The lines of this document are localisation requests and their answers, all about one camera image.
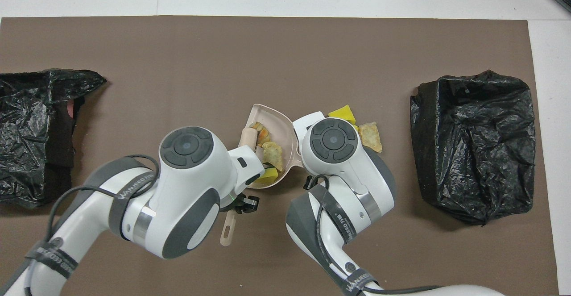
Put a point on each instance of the brown table mat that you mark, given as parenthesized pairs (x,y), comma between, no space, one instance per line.
(178,64)

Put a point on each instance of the orange striped croissant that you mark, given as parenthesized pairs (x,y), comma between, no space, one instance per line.
(259,131)

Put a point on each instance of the crumpled black bag bin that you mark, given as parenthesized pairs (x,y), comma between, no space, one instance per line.
(26,131)

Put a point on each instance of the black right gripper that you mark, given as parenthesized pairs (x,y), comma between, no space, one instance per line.
(310,182)

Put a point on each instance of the beige hand brush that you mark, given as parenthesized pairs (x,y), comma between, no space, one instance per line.
(228,233)

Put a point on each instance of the pale lumpy dumpling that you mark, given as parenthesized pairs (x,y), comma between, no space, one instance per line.
(371,137)

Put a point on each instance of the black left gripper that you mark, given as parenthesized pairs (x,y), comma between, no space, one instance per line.
(231,203)

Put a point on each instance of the open black bag bin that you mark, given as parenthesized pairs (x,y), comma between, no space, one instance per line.
(473,153)

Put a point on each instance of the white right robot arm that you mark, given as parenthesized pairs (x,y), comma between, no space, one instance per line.
(348,171)

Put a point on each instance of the beige plastic dustpan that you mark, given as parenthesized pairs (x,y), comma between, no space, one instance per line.
(279,124)

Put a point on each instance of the notched yellow sponge piece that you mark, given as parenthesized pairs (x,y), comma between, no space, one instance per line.
(267,177)

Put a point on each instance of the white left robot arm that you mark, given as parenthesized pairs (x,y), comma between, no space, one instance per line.
(178,189)

